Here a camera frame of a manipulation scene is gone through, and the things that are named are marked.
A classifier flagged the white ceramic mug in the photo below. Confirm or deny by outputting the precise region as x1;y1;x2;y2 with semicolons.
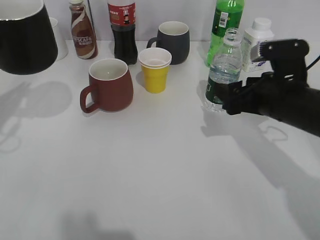
49;17;69;61

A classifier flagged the cola bottle red label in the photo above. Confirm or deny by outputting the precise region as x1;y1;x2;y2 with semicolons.
107;0;138;65

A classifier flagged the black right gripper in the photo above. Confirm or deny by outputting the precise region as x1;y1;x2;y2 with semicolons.
222;71;306;115

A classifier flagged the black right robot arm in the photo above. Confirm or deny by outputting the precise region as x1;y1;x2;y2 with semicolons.
218;72;320;136

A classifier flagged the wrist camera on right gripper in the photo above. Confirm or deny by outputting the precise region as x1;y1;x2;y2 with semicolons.
250;39;310;85

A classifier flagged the clear water bottle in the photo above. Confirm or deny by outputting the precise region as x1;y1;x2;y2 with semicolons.
204;27;242;112

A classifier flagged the dark grey ceramic mug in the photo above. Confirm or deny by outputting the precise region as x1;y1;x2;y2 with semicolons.
146;21;190;65

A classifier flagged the white milk carton bottle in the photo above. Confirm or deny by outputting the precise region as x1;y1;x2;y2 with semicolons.
241;17;274;73

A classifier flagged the black cable right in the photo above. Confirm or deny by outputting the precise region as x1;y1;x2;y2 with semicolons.
306;55;320;71

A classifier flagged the green soda bottle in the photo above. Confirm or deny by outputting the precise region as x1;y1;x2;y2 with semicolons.
206;0;245;66

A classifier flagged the yellow paper cup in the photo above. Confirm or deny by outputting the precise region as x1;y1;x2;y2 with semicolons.
138;47;172;94

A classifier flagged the Nescafe coffee bottle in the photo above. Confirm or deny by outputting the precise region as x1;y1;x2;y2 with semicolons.
68;0;98;60

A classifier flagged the red-brown ceramic mug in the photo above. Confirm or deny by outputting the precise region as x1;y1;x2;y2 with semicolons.
79;58;134;114

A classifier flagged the black ceramic mug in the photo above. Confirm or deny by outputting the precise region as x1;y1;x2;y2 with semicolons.
0;0;58;75

